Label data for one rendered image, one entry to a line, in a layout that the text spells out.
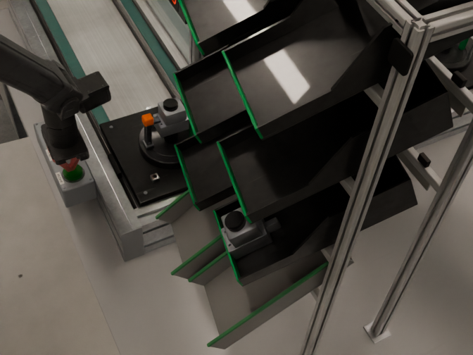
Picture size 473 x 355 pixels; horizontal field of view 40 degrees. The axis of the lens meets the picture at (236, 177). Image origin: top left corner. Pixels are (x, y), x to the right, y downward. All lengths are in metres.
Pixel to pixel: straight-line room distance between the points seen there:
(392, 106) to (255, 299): 0.52
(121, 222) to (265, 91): 0.64
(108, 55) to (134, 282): 0.64
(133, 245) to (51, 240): 0.19
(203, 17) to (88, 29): 0.98
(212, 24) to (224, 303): 0.52
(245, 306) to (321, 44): 0.52
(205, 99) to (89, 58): 0.79
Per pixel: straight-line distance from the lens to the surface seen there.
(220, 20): 0.84
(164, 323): 1.32
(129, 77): 1.67
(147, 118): 1.34
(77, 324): 1.34
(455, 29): 0.69
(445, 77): 0.91
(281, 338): 1.32
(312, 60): 0.77
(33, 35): 1.75
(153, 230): 1.34
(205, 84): 0.99
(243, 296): 1.14
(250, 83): 0.77
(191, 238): 1.23
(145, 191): 1.35
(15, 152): 1.61
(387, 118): 0.72
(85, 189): 1.41
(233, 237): 0.95
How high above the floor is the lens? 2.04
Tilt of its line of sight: 51 degrees down
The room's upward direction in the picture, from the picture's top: 5 degrees clockwise
